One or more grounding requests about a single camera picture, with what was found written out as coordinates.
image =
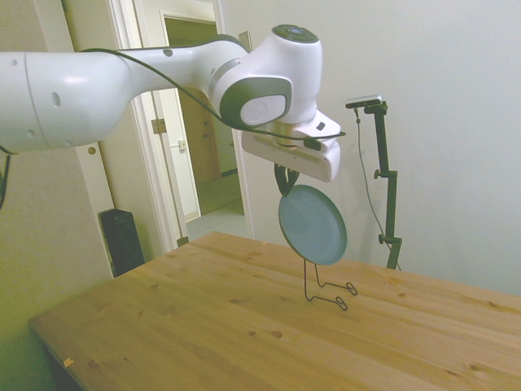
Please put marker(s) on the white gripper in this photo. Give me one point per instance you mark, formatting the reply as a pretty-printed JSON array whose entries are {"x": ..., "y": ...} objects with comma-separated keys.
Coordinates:
[{"x": 309, "y": 161}]

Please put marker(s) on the teal round plate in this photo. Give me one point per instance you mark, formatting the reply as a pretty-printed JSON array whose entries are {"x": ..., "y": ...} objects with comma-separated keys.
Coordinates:
[{"x": 311, "y": 228}]

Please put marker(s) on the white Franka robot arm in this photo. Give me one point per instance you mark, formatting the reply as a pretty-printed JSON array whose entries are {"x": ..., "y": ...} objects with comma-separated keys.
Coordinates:
[{"x": 81, "y": 89}]

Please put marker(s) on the door strike plate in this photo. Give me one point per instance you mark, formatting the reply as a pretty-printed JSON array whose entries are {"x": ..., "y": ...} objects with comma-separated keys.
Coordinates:
[{"x": 182, "y": 144}]

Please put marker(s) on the brown wooden door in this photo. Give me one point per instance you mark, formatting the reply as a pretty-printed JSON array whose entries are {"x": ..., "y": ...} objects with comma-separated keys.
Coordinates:
[{"x": 201, "y": 142}]

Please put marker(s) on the brass door hinge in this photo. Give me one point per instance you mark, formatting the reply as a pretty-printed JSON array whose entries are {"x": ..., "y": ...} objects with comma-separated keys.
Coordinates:
[
  {"x": 182, "y": 241},
  {"x": 158, "y": 126},
  {"x": 245, "y": 40}
]

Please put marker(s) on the black tower heater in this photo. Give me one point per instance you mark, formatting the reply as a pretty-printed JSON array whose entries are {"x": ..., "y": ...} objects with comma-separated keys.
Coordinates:
[{"x": 122, "y": 244}]

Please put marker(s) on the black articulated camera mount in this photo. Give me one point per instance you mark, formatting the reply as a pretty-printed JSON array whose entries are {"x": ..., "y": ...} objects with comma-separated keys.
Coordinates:
[{"x": 382, "y": 134}]

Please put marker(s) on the silver exterior camera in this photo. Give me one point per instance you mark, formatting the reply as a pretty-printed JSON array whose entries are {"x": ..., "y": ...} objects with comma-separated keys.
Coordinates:
[{"x": 364, "y": 101}]

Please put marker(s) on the white door frame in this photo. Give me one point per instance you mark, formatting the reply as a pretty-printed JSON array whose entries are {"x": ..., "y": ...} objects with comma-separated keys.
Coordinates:
[{"x": 122, "y": 36}]

